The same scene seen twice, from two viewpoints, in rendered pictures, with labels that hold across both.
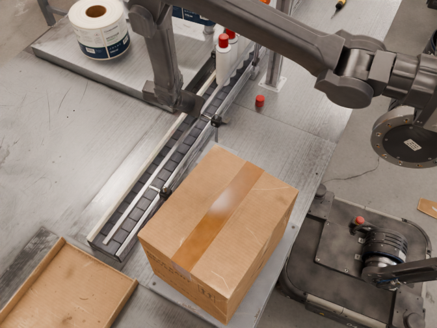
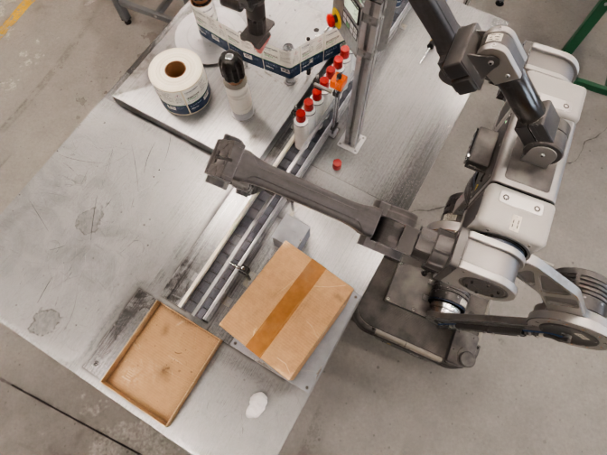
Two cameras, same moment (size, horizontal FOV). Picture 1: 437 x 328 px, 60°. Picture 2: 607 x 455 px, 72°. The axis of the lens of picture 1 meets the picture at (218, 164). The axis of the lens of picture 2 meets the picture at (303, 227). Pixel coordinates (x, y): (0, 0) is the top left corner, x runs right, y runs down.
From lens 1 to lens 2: 0.43 m
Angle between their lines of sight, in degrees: 14
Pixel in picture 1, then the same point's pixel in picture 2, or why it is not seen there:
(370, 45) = (402, 218)
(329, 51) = (368, 223)
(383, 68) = (408, 241)
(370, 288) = (433, 326)
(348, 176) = (432, 208)
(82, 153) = (170, 216)
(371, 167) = not seen: hidden behind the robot
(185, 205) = (258, 300)
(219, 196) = (286, 292)
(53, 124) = (141, 184)
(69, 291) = (166, 346)
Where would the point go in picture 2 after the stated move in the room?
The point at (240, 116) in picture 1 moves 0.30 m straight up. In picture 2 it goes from (317, 180) to (319, 137)
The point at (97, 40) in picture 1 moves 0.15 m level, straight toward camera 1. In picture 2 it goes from (178, 100) to (188, 133)
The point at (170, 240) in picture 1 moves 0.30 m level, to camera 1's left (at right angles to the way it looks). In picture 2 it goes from (246, 330) to (135, 326)
